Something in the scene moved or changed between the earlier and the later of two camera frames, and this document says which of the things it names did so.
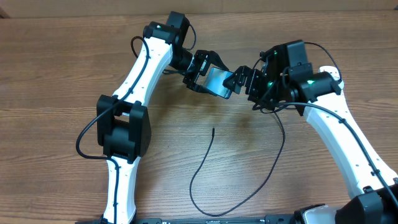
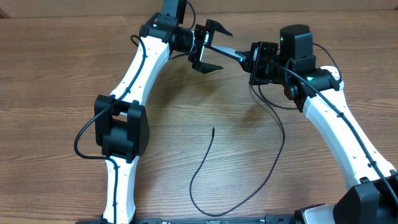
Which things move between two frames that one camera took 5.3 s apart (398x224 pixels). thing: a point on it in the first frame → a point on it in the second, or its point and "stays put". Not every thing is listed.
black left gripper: [206, 56] → [206, 32]
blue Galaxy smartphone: [215, 80] → [229, 51]
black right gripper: [256, 79] → [257, 53]
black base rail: [272, 219] stays put
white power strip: [334, 71] stays put
